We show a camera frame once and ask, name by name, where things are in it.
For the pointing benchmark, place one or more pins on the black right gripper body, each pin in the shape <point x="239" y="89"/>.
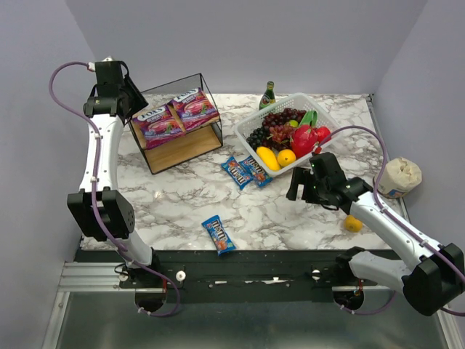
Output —
<point x="309" y="187"/>

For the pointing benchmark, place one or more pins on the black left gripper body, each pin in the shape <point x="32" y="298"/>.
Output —
<point x="134" y="98"/>

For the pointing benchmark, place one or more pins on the purple Fox's candy bag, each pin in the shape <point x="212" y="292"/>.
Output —
<point x="158" y="126"/>
<point x="194" y="108"/>

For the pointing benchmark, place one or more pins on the white plastic fruit basket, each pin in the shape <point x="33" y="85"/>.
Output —
<point x="298" y="101"/>

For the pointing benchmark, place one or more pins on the blue M&M's candy bag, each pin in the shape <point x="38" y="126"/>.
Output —
<point x="240" y="176"/>
<point x="218" y="234"/>
<point x="260" y="177"/>

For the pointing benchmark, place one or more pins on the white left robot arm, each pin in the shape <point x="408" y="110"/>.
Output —
<point x="100" y="210"/>

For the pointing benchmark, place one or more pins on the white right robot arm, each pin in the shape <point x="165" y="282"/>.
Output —
<point x="427" y="273"/>

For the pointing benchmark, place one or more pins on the orange fruit in basket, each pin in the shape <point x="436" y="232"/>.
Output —
<point x="286" y="157"/>

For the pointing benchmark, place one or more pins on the pink dragon fruit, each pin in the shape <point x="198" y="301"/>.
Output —
<point x="304" y="138"/>

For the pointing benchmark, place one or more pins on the yellow mango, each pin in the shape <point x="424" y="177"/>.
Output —
<point x="268" y="157"/>

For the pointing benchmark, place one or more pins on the orange fruit on table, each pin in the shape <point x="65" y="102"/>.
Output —
<point x="352" y="224"/>

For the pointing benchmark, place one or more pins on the red apple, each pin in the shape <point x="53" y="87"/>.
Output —
<point x="323" y="133"/>

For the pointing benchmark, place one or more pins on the red grape bunch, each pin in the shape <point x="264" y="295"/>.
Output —
<point x="279" y="127"/>

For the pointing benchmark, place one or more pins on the dark grape bunch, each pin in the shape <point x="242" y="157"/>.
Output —
<point x="258" y="138"/>

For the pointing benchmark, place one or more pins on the beige cloth sack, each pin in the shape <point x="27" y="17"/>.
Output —
<point x="399" y="178"/>

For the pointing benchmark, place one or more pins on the green glass bottle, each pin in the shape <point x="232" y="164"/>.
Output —
<point x="268" y="98"/>

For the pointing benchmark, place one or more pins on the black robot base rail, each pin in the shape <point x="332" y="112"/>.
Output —
<point x="247" y="276"/>

